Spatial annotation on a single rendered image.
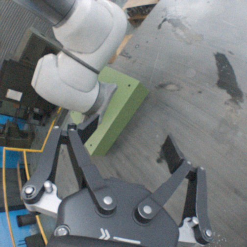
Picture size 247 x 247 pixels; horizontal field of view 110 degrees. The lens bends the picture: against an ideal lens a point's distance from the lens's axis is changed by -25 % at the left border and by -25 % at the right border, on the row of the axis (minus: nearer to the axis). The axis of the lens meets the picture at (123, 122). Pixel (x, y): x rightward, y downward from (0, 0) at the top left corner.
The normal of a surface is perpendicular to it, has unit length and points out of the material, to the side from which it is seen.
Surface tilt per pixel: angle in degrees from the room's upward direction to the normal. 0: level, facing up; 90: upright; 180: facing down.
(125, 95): 4
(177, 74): 0
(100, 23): 97
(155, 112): 0
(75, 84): 84
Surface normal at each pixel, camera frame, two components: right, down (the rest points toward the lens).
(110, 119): -0.61, -0.23
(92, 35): 0.59, 0.69
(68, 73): 0.43, 0.41
